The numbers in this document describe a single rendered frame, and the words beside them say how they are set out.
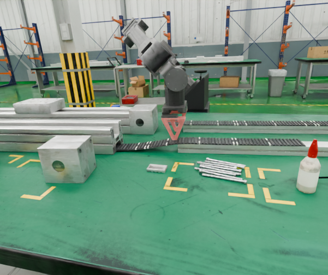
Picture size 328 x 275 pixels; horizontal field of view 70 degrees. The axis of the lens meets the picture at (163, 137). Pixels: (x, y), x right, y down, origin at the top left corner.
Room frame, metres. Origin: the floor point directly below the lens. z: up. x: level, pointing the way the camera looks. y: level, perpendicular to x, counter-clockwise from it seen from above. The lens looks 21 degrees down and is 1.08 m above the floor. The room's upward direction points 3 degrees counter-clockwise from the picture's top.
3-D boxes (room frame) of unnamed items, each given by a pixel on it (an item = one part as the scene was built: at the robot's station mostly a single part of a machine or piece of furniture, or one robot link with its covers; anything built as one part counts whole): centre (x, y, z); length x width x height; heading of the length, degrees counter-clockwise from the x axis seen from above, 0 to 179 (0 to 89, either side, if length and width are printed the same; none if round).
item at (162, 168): (0.56, 0.02, 0.78); 0.05 x 0.03 x 0.01; 74
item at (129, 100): (4.05, 0.29, 0.50); 1.03 x 0.55 x 1.01; 87
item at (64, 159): (0.57, 0.25, 0.83); 0.11 x 0.10 x 0.10; 173
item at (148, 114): (0.91, 0.07, 0.83); 0.12 x 0.09 x 0.10; 170
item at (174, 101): (0.68, -0.04, 0.95); 0.10 x 0.07 x 0.07; 171
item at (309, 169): (0.44, -0.31, 0.84); 0.04 x 0.04 x 0.12
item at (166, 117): (0.66, -0.03, 0.88); 0.07 x 0.07 x 0.09; 81
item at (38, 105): (0.97, 0.51, 0.87); 0.16 x 0.11 x 0.07; 80
